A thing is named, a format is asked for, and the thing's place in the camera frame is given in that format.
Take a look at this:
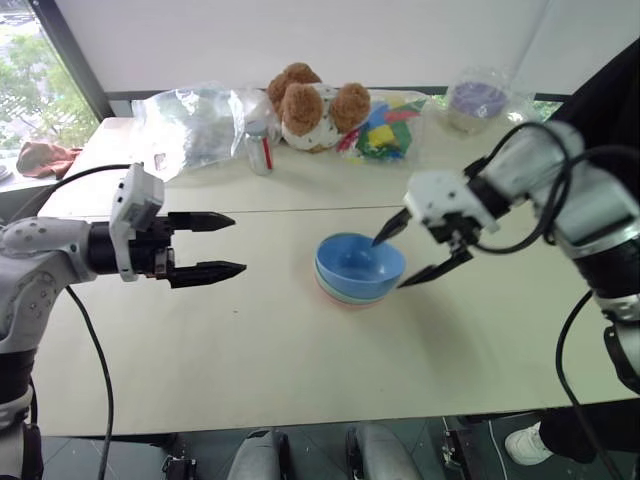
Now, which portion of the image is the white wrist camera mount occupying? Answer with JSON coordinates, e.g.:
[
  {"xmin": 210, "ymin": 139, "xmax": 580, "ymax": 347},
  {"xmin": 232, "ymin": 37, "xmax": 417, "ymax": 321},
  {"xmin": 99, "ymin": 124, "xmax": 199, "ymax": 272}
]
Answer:
[
  {"xmin": 108, "ymin": 162, "xmax": 167, "ymax": 283},
  {"xmin": 403, "ymin": 169, "xmax": 502, "ymax": 236}
]

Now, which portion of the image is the green plastic bowl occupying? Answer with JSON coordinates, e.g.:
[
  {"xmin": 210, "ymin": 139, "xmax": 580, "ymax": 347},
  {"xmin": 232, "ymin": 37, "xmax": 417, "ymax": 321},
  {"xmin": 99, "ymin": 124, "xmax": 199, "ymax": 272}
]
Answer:
[{"xmin": 314, "ymin": 272, "xmax": 397, "ymax": 307}]

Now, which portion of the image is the dark window frame post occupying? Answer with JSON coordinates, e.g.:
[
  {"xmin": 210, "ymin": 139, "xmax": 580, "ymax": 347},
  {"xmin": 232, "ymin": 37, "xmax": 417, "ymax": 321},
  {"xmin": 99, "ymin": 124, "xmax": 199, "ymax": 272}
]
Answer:
[{"xmin": 28, "ymin": 0, "xmax": 114, "ymax": 122}]

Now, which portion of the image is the person in black clothes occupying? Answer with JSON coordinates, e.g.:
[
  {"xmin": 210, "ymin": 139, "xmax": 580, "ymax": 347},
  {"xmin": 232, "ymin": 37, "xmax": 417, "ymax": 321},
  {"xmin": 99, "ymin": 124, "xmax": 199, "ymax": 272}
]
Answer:
[{"xmin": 536, "ymin": 38, "xmax": 640, "ymax": 465}]

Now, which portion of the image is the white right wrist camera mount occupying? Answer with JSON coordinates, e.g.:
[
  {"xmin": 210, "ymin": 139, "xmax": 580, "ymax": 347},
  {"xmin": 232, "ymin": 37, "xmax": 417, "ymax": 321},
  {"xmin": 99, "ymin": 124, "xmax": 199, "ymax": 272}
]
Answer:
[{"xmin": 403, "ymin": 169, "xmax": 502, "ymax": 236}]

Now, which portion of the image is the clear container with purple content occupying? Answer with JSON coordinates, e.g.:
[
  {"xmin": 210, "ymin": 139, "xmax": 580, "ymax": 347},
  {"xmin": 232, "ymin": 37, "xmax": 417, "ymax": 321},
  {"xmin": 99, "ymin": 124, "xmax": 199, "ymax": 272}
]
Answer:
[{"xmin": 443, "ymin": 66, "xmax": 517, "ymax": 135}]

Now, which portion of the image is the white sneaker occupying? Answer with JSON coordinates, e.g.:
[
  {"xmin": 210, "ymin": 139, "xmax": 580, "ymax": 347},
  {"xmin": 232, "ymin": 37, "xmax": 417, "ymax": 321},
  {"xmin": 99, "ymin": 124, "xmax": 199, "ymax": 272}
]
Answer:
[{"xmin": 504, "ymin": 421, "xmax": 555, "ymax": 467}]

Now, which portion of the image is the pink plastic bowl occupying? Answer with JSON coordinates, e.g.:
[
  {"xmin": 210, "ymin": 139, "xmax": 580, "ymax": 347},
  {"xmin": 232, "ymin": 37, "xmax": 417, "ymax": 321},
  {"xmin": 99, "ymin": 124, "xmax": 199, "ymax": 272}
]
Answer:
[{"xmin": 314, "ymin": 277, "xmax": 392, "ymax": 313}]

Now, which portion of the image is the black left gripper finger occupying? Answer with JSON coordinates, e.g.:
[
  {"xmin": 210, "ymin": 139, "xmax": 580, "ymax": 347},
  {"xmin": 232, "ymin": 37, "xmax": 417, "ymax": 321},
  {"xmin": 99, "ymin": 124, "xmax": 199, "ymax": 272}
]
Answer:
[
  {"xmin": 167, "ymin": 211, "xmax": 237, "ymax": 234},
  {"xmin": 169, "ymin": 259, "xmax": 248, "ymax": 291}
]

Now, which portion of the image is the brown crumpled cloth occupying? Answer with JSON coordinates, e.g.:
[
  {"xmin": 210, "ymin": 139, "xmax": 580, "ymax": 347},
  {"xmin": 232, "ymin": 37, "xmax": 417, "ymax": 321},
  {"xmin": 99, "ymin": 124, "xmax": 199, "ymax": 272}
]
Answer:
[{"xmin": 16, "ymin": 140, "xmax": 84, "ymax": 180}]

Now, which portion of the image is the bag of colourful blocks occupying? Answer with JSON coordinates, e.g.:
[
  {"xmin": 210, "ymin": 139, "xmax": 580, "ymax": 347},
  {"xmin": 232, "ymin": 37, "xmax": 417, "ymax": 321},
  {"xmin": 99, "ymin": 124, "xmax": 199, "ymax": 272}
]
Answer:
[{"xmin": 336, "ymin": 89, "xmax": 432, "ymax": 169}]

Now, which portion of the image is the grey rounded robot leg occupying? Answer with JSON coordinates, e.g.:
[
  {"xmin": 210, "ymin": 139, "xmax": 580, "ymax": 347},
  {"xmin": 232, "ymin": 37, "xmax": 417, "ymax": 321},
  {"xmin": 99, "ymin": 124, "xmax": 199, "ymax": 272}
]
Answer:
[
  {"xmin": 226, "ymin": 428, "xmax": 292, "ymax": 480},
  {"xmin": 346, "ymin": 422, "xmax": 422, "ymax": 480}
]

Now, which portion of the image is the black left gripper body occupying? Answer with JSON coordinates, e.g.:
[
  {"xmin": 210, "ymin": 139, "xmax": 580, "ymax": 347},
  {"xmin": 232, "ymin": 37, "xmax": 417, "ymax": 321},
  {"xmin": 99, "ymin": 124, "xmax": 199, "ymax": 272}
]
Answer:
[{"xmin": 129, "ymin": 214, "xmax": 177, "ymax": 281}]

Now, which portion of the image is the blue plastic bowl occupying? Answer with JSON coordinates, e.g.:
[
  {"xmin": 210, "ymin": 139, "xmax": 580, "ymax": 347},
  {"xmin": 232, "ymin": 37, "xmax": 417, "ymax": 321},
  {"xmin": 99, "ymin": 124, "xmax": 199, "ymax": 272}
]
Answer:
[{"xmin": 314, "ymin": 231, "xmax": 407, "ymax": 304}]

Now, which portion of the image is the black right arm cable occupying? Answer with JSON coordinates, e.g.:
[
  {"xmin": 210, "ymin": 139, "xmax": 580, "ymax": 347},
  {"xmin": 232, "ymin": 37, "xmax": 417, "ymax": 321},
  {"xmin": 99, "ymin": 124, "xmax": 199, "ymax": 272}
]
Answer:
[{"xmin": 464, "ymin": 119, "xmax": 640, "ymax": 480}]

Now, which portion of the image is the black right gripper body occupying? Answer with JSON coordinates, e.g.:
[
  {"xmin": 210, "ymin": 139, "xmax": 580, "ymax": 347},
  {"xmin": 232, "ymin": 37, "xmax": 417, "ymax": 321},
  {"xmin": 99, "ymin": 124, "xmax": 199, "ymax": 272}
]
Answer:
[{"xmin": 424, "ymin": 212, "xmax": 488, "ymax": 259}]

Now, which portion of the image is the brown and white plush toy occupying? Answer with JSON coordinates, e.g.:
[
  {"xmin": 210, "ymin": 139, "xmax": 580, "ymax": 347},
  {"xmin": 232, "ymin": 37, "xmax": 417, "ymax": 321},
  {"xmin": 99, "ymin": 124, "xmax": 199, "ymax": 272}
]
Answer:
[{"xmin": 266, "ymin": 61, "xmax": 373, "ymax": 154}]

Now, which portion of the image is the clear empty plastic bag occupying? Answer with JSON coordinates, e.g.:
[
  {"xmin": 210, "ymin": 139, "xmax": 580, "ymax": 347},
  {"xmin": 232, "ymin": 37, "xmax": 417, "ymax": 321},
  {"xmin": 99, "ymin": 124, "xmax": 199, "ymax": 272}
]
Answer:
[{"xmin": 131, "ymin": 81, "xmax": 282, "ymax": 182}]

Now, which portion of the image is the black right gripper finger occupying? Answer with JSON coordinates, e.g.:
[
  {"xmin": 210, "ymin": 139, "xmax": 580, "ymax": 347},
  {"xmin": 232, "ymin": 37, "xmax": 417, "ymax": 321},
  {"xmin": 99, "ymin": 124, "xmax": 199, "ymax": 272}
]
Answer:
[
  {"xmin": 371, "ymin": 207, "xmax": 412, "ymax": 248},
  {"xmin": 396, "ymin": 247, "xmax": 474, "ymax": 290}
]

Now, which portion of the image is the small bottle with red label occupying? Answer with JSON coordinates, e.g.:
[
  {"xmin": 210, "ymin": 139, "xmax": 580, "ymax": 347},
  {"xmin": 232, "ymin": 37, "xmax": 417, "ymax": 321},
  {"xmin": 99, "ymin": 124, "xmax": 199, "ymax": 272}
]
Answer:
[{"xmin": 244, "ymin": 119, "xmax": 277, "ymax": 177}]

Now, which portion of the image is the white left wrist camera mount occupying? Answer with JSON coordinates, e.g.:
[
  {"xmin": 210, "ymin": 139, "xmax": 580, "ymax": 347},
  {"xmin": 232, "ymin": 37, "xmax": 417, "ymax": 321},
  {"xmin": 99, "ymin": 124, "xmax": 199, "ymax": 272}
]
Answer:
[{"xmin": 108, "ymin": 162, "xmax": 167, "ymax": 283}]

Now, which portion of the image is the black metal bracket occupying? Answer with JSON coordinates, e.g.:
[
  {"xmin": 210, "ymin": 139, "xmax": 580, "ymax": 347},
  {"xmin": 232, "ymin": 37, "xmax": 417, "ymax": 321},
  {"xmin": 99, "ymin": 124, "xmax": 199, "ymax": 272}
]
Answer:
[
  {"xmin": 438, "ymin": 426, "xmax": 482, "ymax": 480},
  {"xmin": 161, "ymin": 453, "xmax": 199, "ymax": 480}
]

